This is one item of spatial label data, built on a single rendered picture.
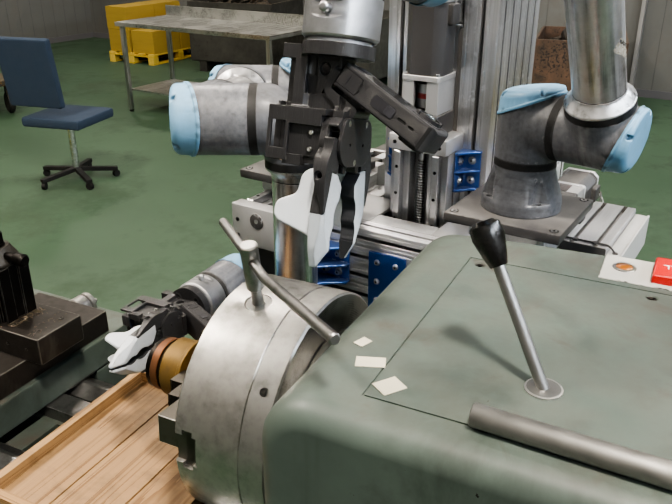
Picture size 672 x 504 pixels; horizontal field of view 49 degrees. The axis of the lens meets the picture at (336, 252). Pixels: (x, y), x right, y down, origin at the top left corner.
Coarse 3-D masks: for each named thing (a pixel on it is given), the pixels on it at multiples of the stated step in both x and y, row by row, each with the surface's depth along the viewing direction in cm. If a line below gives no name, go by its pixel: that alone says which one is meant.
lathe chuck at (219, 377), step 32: (288, 288) 92; (224, 320) 87; (256, 320) 86; (224, 352) 85; (256, 352) 84; (192, 384) 85; (224, 384) 83; (192, 416) 84; (224, 416) 82; (224, 448) 83; (192, 480) 87; (224, 480) 84
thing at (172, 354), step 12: (168, 336) 105; (156, 348) 102; (168, 348) 101; (180, 348) 101; (192, 348) 100; (156, 360) 101; (168, 360) 100; (180, 360) 99; (156, 372) 101; (168, 372) 100; (156, 384) 102; (168, 384) 100
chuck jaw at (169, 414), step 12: (180, 372) 99; (180, 384) 96; (168, 396) 94; (168, 408) 90; (168, 420) 88; (168, 432) 89; (180, 444) 87; (192, 444) 86; (180, 456) 87; (192, 456) 86
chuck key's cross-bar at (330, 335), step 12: (228, 228) 90; (240, 240) 88; (252, 264) 84; (264, 276) 81; (276, 288) 77; (288, 300) 74; (300, 312) 71; (312, 312) 70; (312, 324) 68; (324, 324) 67; (324, 336) 66; (336, 336) 65
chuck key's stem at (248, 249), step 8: (248, 240) 85; (240, 248) 84; (248, 248) 84; (256, 248) 84; (240, 256) 85; (248, 256) 84; (256, 256) 84; (248, 272) 85; (248, 280) 86; (256, 280) 86; (248, 288) 87; (256, 288) 86; (256, 296) 88; (256, 304) 88; (264, 304) 89
